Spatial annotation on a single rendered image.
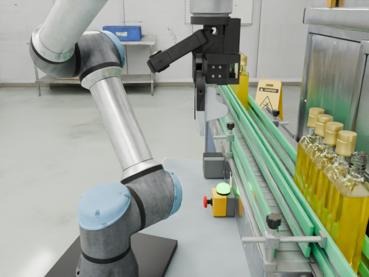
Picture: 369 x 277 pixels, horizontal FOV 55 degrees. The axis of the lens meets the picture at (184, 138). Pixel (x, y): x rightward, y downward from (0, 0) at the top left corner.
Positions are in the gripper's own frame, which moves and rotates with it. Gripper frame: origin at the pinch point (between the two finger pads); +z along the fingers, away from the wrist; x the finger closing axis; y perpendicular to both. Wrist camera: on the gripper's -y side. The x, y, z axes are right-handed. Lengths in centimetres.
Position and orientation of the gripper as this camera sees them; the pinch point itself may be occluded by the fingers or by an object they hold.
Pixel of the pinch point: (197, 125)
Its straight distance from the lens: 69.0
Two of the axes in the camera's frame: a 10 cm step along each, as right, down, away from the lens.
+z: 0.0, 9.4, 3.5
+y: 10.0, -0.1, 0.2
